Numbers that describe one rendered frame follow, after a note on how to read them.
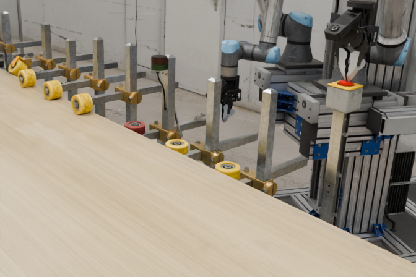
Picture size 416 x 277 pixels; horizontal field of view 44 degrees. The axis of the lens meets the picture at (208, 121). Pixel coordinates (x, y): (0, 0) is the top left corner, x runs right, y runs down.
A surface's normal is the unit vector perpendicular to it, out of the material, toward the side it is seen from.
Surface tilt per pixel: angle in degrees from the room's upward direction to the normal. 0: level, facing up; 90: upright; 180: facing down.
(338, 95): 90
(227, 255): 0
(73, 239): 0
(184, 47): 90
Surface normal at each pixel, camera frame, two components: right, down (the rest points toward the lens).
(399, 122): 0.28, 0.32
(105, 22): -0.69, 0.21
